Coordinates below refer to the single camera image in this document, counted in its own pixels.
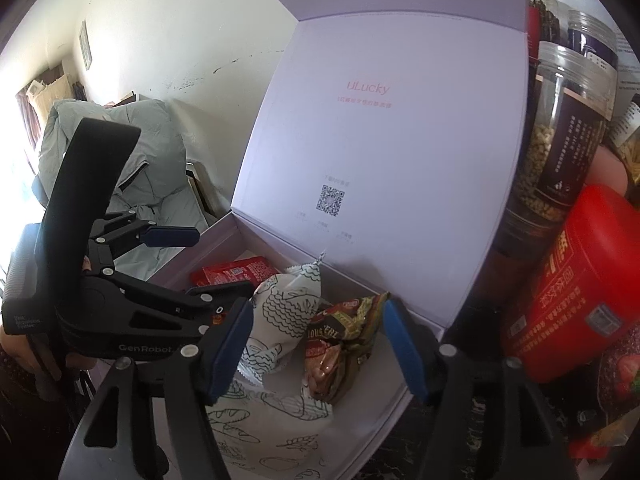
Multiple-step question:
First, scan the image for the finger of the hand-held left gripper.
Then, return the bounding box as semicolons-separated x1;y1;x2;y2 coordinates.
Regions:
89;211;202;268
114;272;254;333

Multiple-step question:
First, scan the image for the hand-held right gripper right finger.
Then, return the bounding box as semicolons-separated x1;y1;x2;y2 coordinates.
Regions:
382;297;581;480

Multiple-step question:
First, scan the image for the white line-drawing printed bag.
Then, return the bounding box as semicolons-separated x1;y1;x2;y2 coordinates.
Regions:
205;255;336;480

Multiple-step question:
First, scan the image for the clear jar with purple label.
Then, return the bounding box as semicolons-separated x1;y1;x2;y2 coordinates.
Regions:
565;10;621;107

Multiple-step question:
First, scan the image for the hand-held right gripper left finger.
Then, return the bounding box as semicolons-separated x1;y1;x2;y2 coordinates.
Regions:
62;297;256;480

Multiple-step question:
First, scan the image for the clear jar with dark berries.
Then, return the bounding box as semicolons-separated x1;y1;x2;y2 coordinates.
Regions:
525;0;562;47

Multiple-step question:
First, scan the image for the small framed wall picture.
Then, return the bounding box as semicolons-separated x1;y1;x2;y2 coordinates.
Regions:
79;20;94;71

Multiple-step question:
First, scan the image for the white cardboard gift box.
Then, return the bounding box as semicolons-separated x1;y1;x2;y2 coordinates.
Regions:
150;0;531;480

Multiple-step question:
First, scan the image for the black and gold cereal bag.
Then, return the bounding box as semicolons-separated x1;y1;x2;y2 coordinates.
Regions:
565;325;640;461

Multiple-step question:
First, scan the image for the green brown snack packet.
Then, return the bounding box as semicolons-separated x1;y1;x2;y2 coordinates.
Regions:
300;292;391;404

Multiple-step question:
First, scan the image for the tall clear jar dark label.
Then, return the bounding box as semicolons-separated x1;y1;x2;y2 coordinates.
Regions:
480;41;619;307

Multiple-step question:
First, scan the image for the person's left hand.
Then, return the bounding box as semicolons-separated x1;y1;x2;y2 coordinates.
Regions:
0;332;47;386

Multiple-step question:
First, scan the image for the small jar with golden contents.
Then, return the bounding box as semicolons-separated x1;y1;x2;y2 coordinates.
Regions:
607;92;640;187

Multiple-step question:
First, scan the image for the grey green down jacket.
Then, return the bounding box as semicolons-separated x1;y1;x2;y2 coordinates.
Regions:
37;99;211;282

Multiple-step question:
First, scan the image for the printed paper sheet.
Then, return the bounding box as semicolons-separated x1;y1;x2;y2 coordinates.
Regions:
615;35;640;106

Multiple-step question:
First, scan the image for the red canister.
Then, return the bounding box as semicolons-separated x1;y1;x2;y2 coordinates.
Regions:
502;184;640;385

